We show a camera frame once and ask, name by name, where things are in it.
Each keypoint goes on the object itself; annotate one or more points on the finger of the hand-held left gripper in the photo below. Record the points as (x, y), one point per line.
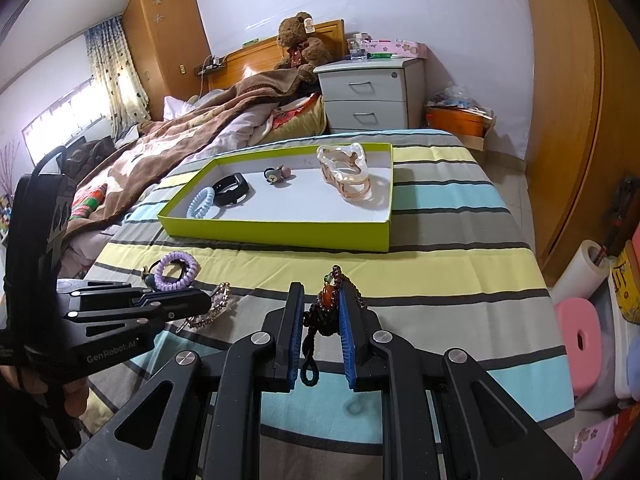
(130, 317)
(125, 297)

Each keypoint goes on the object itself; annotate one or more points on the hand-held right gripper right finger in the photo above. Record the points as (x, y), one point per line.
(346, 345)

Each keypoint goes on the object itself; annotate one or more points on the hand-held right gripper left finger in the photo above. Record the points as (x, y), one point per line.
(297, 330)

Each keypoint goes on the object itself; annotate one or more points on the rhinestone hair clip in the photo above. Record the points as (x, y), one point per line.
(220, 297)

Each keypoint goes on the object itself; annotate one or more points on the green shallow cardboard box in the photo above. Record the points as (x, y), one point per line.
(300, 200)

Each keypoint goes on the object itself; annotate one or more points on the large clear hair claw clip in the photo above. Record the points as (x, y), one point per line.
(345, 180)

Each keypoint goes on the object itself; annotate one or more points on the black wristband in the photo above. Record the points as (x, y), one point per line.
(239, 180)

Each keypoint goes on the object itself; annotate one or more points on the person's left hand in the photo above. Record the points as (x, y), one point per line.
(75, 397)

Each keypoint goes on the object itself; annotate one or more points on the dried flower branches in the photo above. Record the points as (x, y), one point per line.
(7, 165)

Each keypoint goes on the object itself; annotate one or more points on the window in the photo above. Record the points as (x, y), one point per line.
(65, 120)

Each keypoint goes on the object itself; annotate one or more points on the striped bed sheet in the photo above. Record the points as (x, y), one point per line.
(450, 260)

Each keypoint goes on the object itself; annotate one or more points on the patterned curtain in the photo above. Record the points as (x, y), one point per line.
(117, 75)

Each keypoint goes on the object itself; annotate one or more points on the white pillow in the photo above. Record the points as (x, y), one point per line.
(177, 107)

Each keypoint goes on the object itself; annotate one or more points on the brown blanket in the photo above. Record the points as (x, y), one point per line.
(200, 120)

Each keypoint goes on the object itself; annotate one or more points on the pale quilt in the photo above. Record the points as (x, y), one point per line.
(245, 127)

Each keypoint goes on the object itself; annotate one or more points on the red yellow patterned pillow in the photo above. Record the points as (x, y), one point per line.
(300, 120)

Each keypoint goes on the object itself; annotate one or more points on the pink stool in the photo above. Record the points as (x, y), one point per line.
(575, 360)

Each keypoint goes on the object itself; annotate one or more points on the wooden corner cabinet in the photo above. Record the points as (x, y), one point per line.
(170, 45)

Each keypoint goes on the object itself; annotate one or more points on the white paper roll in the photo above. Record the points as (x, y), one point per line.
(575, 280)

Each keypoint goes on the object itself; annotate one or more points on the grey nightstand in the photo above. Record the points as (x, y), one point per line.
(370, 100)

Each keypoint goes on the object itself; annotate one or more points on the power strip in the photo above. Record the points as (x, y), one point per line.
(212, 63)

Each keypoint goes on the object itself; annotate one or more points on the orange box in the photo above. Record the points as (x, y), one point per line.
(455, 121)

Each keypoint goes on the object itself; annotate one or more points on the wooden headboard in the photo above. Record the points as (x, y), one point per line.
(250, 60)

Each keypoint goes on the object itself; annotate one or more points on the white storage bin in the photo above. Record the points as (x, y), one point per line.
(617, 360)

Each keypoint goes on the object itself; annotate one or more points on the clear plastic bag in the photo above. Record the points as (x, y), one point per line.
(455, 96)

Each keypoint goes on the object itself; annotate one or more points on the yellow round tin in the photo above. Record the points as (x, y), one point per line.
(627, 290)

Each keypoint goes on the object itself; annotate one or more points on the clear glass cup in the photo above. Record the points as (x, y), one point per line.
(357, 49)

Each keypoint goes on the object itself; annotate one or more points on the brown teddy bear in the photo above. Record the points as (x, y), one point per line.
(300, 35)

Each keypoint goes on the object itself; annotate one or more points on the pink floral tissue box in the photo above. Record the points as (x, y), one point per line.
(400, 48)

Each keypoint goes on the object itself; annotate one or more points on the dark folded umbrella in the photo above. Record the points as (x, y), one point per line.
(617, 215)

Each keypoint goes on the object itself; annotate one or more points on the wooden wardrobe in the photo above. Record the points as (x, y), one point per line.
(560, 110)

